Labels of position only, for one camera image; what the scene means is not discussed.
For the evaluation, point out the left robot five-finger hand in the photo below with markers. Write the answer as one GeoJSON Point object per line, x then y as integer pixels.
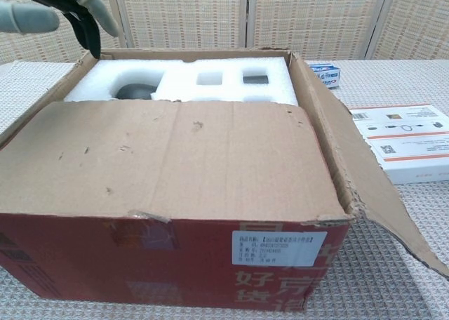
{"type": "Point", "coordinates": [28, 16]}

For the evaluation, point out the brown cardboard box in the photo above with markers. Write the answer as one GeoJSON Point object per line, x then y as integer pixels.
{"type": "Point", "coordinates": [175, 165]}

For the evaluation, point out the white foam insert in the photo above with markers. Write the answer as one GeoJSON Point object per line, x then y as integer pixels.
{"type": "Point", "coordinates": [179, 83]}

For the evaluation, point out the white blue toothpaste box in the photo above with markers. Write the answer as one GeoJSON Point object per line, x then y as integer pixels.
{"type": "Point", "coordinates": [328, 75]}

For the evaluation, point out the white orange product box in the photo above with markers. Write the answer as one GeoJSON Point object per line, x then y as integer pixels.
{"type": "Point", "coordinates": [414, 148]}

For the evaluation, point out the black round ball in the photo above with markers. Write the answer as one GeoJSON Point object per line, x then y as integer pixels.
{"type": "Point", "coordinates": [135, 92]}

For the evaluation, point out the bamboo folding screen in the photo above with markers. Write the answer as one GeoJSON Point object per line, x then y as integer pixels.
{"type": "Point", "coordinates": [280, 18]}

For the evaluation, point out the beige woven tablecloth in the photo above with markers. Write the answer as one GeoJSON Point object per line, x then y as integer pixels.
{"type": "Point", "coordinates": [386, 81]}

